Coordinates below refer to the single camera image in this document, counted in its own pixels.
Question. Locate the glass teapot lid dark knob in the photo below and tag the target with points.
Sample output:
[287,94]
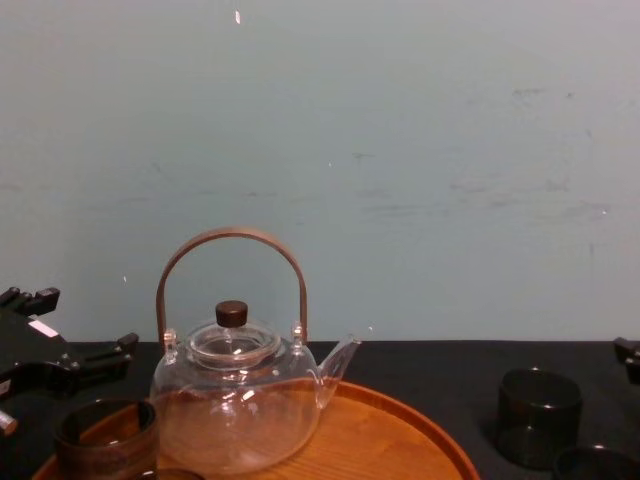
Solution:
[231,330]

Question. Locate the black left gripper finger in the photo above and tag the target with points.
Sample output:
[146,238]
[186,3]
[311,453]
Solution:
[35,299]
[102,357]

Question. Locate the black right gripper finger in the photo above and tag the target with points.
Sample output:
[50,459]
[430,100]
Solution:
[631,352]

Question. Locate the black table cloth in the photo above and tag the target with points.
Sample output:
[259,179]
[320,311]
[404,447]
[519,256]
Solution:
[440,370]

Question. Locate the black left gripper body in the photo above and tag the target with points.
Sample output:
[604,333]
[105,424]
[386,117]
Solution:
[22,345]

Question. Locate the round wooden tray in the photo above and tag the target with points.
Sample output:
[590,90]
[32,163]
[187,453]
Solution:
[370,440]

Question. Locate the smoked glass cup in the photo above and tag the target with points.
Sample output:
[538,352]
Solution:
[540,415]
[107,440]
[595,465]

